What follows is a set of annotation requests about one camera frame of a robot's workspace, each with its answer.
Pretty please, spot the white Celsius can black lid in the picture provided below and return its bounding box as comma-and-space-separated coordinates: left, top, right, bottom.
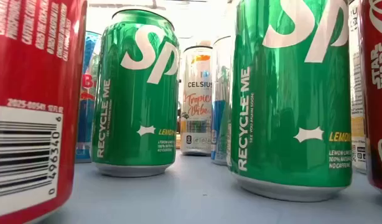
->
180, 45, 213, 156
348, 0, 368, 174

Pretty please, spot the blue silver Red Bull can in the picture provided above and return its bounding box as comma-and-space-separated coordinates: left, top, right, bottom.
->
210, 35, 234, 166
75, 30, 102, 163

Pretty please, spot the green Sprite can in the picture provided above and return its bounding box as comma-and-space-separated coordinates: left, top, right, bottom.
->
226, 0, 353, 202
90, 7, 181, 178

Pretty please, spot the red Coca-Cola can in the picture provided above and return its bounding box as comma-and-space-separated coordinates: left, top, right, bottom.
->
0, 0, 88, 224
358, 0, 382, 195

